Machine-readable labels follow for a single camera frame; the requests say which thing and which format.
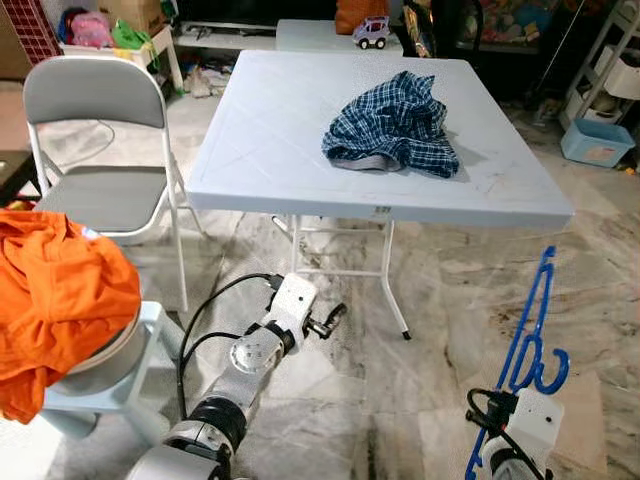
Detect orange shirt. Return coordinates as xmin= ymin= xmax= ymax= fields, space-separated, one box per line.
xmin=0 ymin=208 xmax=143 ymax=426

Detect white folding table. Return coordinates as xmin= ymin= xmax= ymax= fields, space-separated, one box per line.
xmin=185 ymin=50 xmax=576 ymax=341

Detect orange bag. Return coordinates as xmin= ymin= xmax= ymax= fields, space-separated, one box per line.
xmin=335 ymin=0 xmax=391 ymax=33

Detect white toy shelf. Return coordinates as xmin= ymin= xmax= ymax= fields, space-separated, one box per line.
xmin=60 ymin=20 xmax=186 ymax=91

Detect brown cardboard box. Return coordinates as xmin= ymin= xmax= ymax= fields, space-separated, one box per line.
xmin=95 ymin=0 xmax=171 ymax=31

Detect green bag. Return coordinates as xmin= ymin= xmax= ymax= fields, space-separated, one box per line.
xmin=112 ymin=20 xmax=153 ymax=51

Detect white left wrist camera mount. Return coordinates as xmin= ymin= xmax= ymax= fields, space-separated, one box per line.
xmin=262 ymin=273 xmax=319 ymax=336

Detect white low shelf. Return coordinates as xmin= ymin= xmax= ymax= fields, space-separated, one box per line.
xmin=175 ymin=15 xmax=281 ymax=51

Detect pink backpack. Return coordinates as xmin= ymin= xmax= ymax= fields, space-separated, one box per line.
xmin=68 ymin=10 xmax=113 ymax=49

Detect scattered floor toys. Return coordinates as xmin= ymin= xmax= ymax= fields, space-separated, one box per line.
xmin=185 ymin=65 xmax=236 ymax=99

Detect dark toy cabinet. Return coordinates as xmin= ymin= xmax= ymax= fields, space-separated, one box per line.
xmin=470 ymin=0 xmax=611 ymax=51

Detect blue plastic hanger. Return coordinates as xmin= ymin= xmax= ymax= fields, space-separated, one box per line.
xmin=465 ymin=245 xmax=571 ymax=480

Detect light grey side table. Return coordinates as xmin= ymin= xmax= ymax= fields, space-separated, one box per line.
xmin=275 ymin=18 xmax=421 ymax=56

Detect light blue plastic bin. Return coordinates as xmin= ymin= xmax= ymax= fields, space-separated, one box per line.
xmin=560 ymin=118 xmax=636 ymax=169

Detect black left wrist camera cable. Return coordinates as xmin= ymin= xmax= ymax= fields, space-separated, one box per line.
xmin=175 ymin=272 xmax=286 ymax=426

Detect white storage shelf unit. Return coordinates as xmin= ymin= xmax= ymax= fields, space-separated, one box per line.
xmin=560 ymin=0 xmax=640 ymax=131

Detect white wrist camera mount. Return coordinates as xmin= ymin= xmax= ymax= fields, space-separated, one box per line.
xmin=262 ymin=273 xmax=319 ymax=336
xmin=495 ymin=388 xmax=566 ymax=471

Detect toy car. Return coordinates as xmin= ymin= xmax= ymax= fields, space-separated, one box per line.
xmin=352 ymin=15 xmax=391 ymax=51

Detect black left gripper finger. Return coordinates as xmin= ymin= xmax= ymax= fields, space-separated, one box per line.
xmin=305 ymin=303 xmax=349 ymax=339

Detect grey round basin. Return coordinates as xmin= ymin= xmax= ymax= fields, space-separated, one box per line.
xmin=50 ymin=310 xmax=151 ymax=399

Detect blue plaid shirt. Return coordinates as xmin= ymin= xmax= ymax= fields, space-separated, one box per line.
xmin=322 ymin=70 xmax=463 ymax=179

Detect grey folding chair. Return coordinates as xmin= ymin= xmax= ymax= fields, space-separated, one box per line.
xmin=22 ymin=55 xmax=191 ymax=311

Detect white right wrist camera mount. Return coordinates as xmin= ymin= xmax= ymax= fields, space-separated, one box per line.
xmin=495 ymin=388 xmax=566 ymax=471

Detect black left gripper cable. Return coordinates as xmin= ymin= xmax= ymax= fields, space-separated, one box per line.
xmin=180 ymin=318 xmax=271 ymax=401

